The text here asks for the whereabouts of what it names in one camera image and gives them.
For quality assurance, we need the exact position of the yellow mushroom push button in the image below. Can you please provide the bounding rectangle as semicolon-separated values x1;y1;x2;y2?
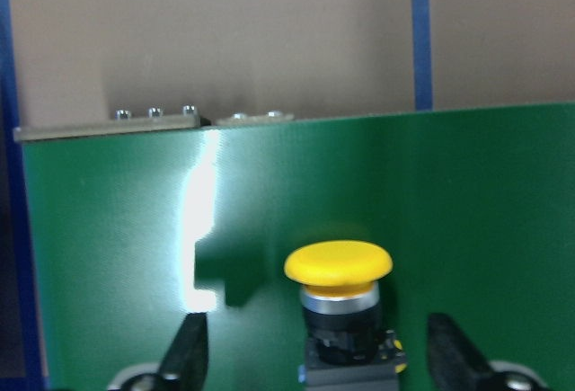
284;240;407;390

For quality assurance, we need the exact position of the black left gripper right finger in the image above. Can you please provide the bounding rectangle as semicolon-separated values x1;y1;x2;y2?
427;313;496;390

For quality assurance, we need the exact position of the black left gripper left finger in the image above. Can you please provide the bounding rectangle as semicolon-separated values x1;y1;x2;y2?
157;313;208;390

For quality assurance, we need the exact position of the green conveyor belt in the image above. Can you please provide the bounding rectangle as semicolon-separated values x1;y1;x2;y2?
22;103;574;390

